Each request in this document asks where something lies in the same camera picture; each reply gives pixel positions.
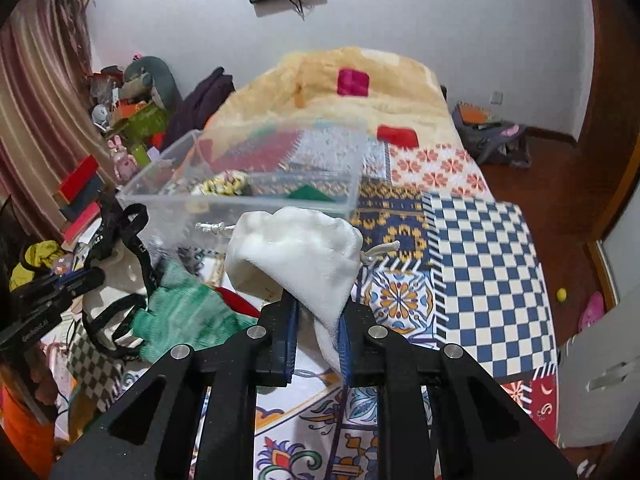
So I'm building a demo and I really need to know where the black strap white bag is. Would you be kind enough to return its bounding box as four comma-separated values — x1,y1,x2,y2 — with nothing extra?
81,191,160,361

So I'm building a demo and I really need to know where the green knitted cloth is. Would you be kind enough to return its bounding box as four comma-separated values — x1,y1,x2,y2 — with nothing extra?
131,259,257,363

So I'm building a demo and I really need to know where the clear plastic storage bin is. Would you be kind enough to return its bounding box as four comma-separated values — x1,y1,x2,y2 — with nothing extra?
117,120,367,252

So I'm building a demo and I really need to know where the white soft cloth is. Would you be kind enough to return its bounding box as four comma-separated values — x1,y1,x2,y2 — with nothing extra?
224,207,362,372

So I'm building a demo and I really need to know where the red box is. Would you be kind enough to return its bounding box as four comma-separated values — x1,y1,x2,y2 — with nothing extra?
53,155,99,206

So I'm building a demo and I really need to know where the pink rabbit toy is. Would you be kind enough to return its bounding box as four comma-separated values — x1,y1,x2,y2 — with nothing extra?
107,134,139,184

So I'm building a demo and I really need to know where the patchwork patterned bedsheet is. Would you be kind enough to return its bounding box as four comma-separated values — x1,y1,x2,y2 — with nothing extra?
64,138,559,480

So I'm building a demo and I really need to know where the green bottle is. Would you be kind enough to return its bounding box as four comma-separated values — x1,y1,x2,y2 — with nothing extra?
130,144,151,169

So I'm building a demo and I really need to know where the striped red curtain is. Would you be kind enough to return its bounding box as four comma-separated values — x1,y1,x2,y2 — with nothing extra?
1,0,115,240

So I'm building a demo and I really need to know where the red plush item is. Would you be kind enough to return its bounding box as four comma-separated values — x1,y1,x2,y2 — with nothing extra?
151,132,165,151

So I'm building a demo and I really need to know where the green storage box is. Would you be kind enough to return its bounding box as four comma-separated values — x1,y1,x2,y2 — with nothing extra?
122,103,171,145

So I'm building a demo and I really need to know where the dark purple garment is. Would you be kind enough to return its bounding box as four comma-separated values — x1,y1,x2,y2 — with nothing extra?
160,66,235,151

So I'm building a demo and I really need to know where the grey plush toy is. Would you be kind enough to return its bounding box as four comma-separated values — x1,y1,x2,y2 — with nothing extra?
118,56,182,113

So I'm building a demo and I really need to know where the green sponge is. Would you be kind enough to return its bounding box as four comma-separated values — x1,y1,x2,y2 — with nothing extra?
286,184,334,203

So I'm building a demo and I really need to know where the grey backpack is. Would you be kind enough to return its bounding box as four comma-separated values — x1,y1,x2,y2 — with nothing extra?
452,102,532,169

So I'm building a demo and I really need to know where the beige fleece blanket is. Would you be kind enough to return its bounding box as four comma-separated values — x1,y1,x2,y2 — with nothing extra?
202,47,462,154

